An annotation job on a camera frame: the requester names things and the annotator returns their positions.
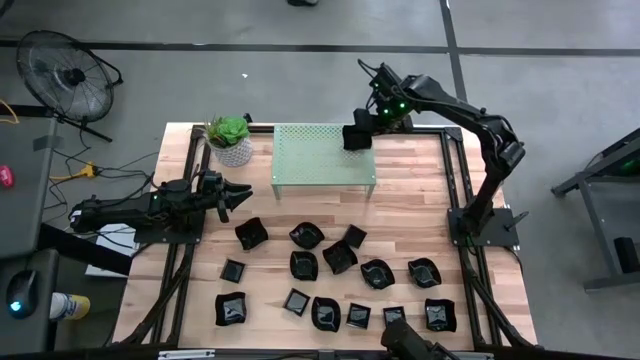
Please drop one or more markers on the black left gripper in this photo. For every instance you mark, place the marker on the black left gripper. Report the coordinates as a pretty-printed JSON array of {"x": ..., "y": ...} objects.
[{"x": 212, "y": 192}]

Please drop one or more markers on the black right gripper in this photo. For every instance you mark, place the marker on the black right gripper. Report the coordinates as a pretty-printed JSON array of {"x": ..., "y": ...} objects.
[{"x": 392, "y": 114}]

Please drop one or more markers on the black small square mini plate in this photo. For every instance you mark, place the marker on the black small square mini plate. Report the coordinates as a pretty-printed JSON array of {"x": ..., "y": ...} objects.
[
  {"x": 296, "y": 302},
  {"x": 394, "y": 314},
  {"x": 233, "y": 271},
  {"x": 358, "y": 316},
  {"x": 355, "y": 236}
]

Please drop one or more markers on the black leaf-shaped mini plate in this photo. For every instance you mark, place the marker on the black leaf-shaped mini plate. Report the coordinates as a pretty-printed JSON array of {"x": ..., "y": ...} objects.
[
  {"x": 304, "y": 266},
  {"x": 424, "y": 273},
  {"x": 326, "y": 315},
  {"x": 306, "y": 236},
  {"x": 377, "y": 274}
]

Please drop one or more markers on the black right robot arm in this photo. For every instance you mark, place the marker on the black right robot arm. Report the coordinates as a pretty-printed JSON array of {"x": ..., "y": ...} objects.
[{"x": 492, "y": 135}]

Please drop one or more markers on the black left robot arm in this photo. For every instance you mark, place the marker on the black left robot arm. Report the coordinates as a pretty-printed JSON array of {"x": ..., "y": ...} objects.
[{"x": 115, "y": 212}]

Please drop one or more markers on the succulent in white pot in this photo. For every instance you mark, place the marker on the succulent in white pot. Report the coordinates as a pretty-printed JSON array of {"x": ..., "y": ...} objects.
[{"x": 232, "y": 152}]

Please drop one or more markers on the green perforated metal shelf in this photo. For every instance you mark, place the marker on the green perforated metal shelf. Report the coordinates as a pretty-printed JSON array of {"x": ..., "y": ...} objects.
[{"x": 300, "y": 150}]

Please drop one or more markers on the black table clamp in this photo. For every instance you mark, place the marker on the black table clamp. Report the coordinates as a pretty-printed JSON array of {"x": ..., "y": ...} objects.
[{"x": 247, "y": 118}]

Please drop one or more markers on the black floor tape strip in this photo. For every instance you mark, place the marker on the black floor tape strip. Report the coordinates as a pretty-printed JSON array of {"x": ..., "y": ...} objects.
[
  {"x": 300, "y": 48},
  {"x": 448, "y": 25}
]

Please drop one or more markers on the white paper sheet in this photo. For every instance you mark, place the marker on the white paper sheet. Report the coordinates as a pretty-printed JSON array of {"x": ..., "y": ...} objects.
[{"x": 117, "y": 240}]

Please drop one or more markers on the yellow power plug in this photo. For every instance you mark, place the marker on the yellow power plug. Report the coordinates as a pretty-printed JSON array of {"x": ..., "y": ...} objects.
[{"x": 89, "y": 171}]

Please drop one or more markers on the black desk beam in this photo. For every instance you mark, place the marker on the black desk beam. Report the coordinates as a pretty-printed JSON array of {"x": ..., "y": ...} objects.
[{"x": 80, "y": 247}]

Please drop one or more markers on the white yellow spray can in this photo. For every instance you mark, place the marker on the white yellow spray can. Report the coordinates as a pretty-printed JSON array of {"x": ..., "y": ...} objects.
[{"x": 67, "y": 306}]

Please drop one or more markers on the black floor fan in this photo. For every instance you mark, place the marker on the black floor fan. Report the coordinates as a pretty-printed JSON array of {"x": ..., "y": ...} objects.
[{"x": 65, "y": 77}]

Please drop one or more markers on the grey side desk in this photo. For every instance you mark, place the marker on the grey side desk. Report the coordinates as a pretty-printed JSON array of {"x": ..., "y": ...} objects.
[{"x": 25, "y": 210}]

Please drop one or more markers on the small red object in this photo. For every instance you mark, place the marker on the small red object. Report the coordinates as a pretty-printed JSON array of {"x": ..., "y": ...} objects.
[{"x": 6, "y": 176}]

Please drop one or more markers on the black computer mouse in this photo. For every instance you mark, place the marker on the black computer mouse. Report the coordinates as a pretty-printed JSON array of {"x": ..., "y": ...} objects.
[{"x": 22, "y": 290}]

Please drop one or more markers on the grey metal cart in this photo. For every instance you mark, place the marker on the grey metal cart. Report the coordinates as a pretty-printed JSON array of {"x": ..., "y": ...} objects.
[{"x": 597, "y": 230}]

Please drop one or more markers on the black device with green light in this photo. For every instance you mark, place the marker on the black device with green light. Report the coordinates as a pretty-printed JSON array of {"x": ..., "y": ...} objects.
[{"x": 631, "y": 166}]

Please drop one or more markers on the black box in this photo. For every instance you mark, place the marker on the black box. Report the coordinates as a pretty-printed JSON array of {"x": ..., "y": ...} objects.
[{"x": 626, "y": 255}]

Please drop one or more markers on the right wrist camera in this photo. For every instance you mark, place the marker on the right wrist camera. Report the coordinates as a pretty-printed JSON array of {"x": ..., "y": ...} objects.
[{"x": 384, "y": 80}]

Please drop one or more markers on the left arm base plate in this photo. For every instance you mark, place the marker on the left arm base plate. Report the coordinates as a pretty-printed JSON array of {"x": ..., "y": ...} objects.
[{"x": 170, "y": 238}]

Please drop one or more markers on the silver metal bracket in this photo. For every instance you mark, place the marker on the silver metal bracket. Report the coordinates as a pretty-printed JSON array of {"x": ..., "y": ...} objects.
[
  {"x": 185, "y": 354},
  {"x": 470, "y": 356}
]

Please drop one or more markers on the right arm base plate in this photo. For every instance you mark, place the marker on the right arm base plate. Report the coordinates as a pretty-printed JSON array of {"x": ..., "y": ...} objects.
[{"x": 506, "y": 234}]

